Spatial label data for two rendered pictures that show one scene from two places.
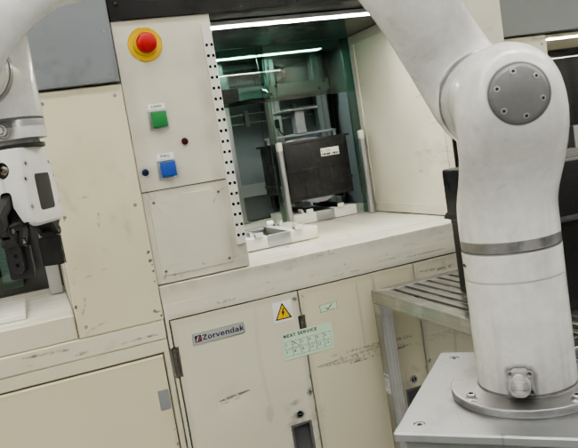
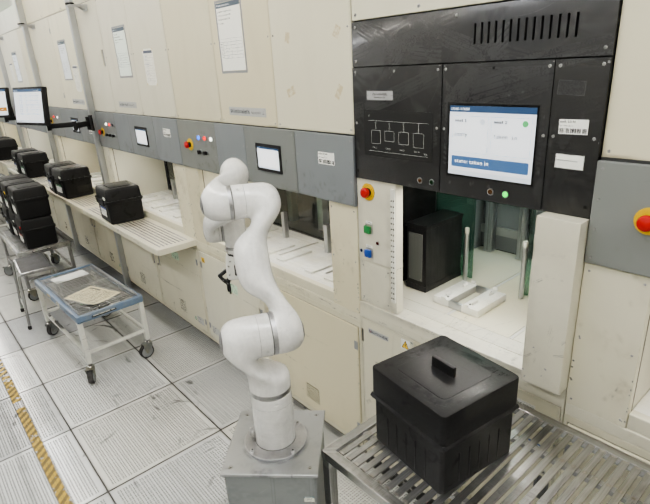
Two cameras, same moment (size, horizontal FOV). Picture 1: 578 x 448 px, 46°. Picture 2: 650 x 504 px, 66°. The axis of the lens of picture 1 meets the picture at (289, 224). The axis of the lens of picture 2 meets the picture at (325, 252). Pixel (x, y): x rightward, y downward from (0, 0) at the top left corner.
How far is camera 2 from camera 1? 1.75 m
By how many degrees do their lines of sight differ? 69
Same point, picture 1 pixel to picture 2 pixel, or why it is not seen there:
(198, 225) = (378, 283)
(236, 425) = not seen: hidden behind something
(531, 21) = (633, 262)
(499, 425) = (241, 434)
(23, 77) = (230, 236)
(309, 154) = not seen: hidden behind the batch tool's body
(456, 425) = (243, 424)
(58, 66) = (335, 192)
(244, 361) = (386, 353)
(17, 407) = (315, 313)
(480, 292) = not seen: hidden behind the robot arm
